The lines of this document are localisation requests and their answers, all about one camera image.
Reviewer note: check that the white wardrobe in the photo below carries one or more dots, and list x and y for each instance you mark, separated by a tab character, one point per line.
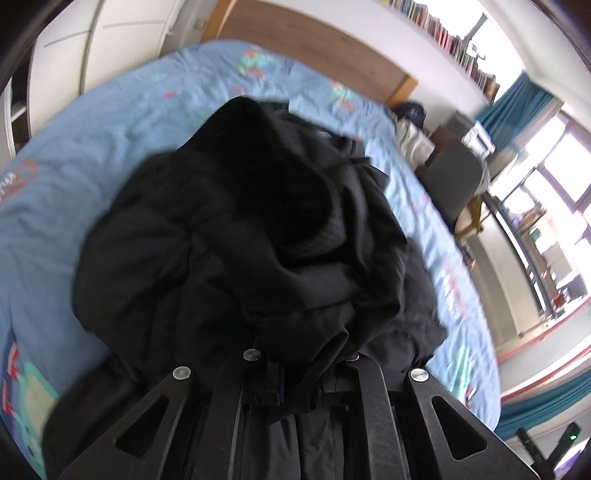
92	50

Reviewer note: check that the grey chair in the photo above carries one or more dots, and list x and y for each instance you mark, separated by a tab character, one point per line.
455	177

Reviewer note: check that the white cloth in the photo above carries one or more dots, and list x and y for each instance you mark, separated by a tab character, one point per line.
413	141

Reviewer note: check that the row of books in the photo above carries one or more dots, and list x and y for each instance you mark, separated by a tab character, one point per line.
455	44

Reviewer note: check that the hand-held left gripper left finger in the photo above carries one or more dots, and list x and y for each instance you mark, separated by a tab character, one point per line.
231	392

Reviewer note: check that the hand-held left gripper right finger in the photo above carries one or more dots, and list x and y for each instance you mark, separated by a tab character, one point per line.
369	392

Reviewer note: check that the blue printed bed sheet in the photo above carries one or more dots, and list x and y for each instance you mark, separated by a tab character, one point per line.
92	152

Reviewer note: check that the window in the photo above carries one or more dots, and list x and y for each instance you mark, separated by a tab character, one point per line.
549	221

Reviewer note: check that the dark blue bag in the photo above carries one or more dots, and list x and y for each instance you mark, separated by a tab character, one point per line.
411	113

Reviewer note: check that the black jacket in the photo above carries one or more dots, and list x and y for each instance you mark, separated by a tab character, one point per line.
240	240

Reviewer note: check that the wooden headboard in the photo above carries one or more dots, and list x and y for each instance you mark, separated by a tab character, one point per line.
318	44

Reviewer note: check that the teal curtain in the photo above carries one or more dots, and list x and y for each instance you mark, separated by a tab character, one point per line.
517	106

